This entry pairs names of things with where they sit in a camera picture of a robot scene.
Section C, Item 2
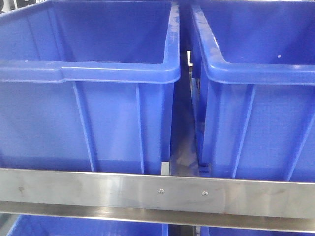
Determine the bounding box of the blue upper bin right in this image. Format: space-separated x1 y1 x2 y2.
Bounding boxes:
190 0 315 182

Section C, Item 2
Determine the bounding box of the blue lower bin left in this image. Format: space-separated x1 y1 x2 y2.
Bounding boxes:
8 215 168 236

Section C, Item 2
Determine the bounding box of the blue lower bin right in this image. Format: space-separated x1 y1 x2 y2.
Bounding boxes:
200 227 315 236

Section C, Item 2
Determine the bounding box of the blue upper bin left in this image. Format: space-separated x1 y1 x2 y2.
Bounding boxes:
0 0 180 174

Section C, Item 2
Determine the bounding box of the blue bin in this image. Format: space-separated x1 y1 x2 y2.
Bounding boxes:
190 0 315 182
0 0 180 174
8 215 168 236
200 227 315 236

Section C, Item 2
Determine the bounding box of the steel shelf front rail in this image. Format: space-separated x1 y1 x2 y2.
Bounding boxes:
0 169 315 233

